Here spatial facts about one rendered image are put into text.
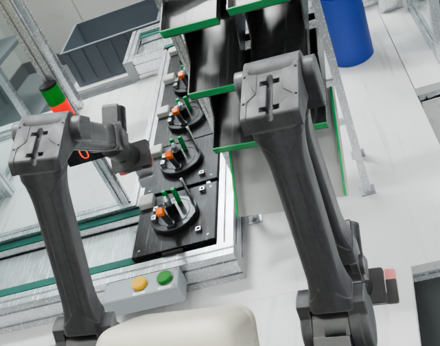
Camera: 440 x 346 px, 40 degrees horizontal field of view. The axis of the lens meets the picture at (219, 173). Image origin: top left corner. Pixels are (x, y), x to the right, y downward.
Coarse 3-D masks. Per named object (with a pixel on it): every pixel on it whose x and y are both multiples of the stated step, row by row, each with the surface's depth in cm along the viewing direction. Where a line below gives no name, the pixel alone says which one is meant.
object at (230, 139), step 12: (216, 96) 152; (228, 96) 152; (216, 108) 151; (228, 108) 151; (216, 120) 150; (228, 120) 149; (216, 132) 149; (228, 132) 148; (240, 132) 146; (216, 144) 147; (228, 144) 146; (240, 144) 142; (252, 144) 142
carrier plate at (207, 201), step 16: (192, 192) 176; (208, 192) 173; (208, 208) 167; (144, 224) 172; (192, 224) 164; (208, 224) 162; (144, 240) 166; (160, 240) 164; (176, 240) 162; (192, 240) 159; (208, 240) 158; (144, 256) 162; (160, 256) 162
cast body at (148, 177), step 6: (150, 168) 155; (156, 168) 159; (138, 174) 157; (144, 174) 157; (150, 174) 156; (156, 174) 158; (138, 180) 156; (144, 180) 156; (150, 180) 156; (156, 180) 157; (144, 186) 157
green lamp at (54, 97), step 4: (56, 84) 157; (52, 88) 156; (56, 88) 157; (40, 92) 157; (44, 92) 156; (48, 92) 156; (52, 92) 156; (56, 92) 157; (60, 92) 158; (44, 96) 157; (48, 96) 157; (52, 96) 157; (56, 96) 157; (60, 96) 158; (64, 96) 160; (48, 100) 158; (52, 100) 158; (56, 100) 158; (60, 100) 158; (64, 100) 159; (48, 104) 159; (52, 104) 158; (56, 104) 158
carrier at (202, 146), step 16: (160, 144) 199; (176, 144) 185; (192, 144) 196; (208, 144) 193; (160, 160) 195; (176, 160) 187; (192, 160) 185; (208, 160) 186; (160, 176) 188; (176, 176) 184; (192, 176) 182; (208, 176) 179; (144, 192) 184; (160, 192) 181
